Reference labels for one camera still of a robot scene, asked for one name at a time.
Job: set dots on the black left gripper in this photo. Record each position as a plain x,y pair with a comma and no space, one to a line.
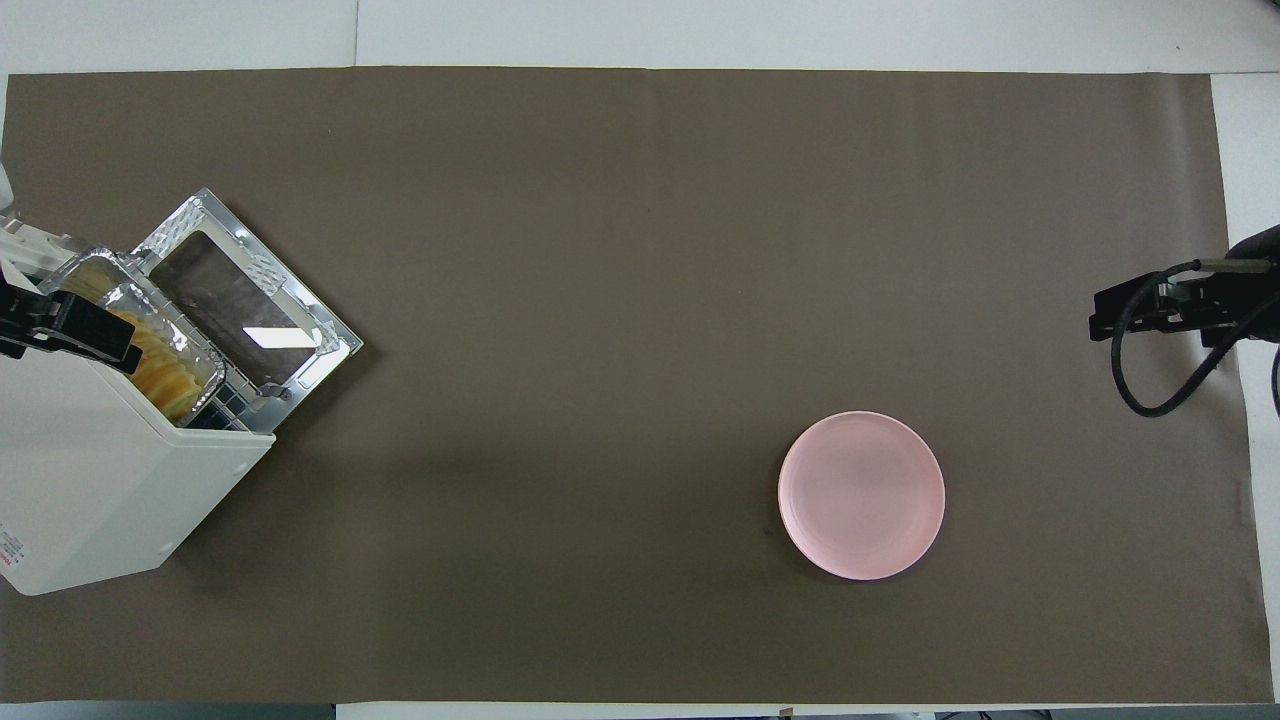
30,318

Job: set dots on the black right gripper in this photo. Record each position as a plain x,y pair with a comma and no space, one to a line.
1205,298

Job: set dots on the aluminium foil tray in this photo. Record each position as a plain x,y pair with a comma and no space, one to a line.
80,270

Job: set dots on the sliced yellow bread loaf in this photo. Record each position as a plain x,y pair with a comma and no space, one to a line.
165,375

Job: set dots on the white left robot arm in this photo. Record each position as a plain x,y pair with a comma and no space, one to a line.
3,185

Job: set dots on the white toaster oven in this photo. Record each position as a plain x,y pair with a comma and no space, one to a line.
110,500

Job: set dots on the chrome glass oven door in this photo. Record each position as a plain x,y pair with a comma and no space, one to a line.
240,290

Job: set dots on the pink round plate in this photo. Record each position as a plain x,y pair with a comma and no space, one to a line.
860,495

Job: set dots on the brown table mat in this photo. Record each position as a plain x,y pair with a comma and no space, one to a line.
620,300

